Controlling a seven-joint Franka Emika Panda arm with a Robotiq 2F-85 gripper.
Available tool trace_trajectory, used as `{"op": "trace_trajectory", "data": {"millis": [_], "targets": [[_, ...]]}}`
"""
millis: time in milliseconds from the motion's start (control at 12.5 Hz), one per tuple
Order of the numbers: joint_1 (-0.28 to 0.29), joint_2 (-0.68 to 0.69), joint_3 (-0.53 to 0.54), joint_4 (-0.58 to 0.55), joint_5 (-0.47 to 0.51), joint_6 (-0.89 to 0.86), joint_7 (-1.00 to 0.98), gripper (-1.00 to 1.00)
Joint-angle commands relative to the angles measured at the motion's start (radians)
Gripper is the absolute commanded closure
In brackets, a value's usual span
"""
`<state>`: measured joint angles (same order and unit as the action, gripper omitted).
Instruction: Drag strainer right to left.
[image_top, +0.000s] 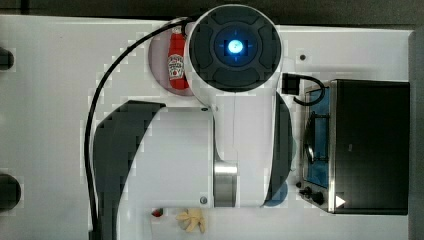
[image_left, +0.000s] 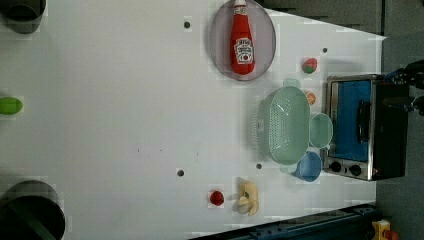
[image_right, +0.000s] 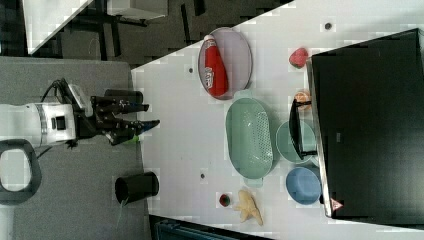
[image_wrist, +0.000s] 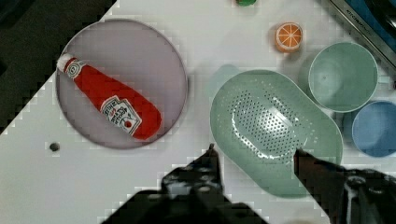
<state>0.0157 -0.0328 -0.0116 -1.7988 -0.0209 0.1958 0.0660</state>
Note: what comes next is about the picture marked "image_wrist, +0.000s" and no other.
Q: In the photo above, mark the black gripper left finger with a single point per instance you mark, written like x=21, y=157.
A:
x=198, y=181

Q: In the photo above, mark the red ketchup bottle toy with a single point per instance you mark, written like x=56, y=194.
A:
x=122, y=106

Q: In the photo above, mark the orange slice toy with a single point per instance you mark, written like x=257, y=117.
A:
x=288, y=37

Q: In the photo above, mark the green toy vegetable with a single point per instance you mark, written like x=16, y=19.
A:
x=245, y=3

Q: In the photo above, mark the black toy oven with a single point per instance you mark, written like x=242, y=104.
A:
x=375, y=21

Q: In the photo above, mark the blue plastic bowl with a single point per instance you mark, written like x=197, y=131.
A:
x=372, y=128

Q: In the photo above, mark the grey round plate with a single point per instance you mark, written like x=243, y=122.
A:
x=137, y=56

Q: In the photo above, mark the green plastic strainer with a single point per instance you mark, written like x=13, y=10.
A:
x=259, y=118

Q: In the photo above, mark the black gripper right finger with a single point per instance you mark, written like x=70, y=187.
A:
x=347, y=196

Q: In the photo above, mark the green plastic bowl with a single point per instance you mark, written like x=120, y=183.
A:
x=342, y=77

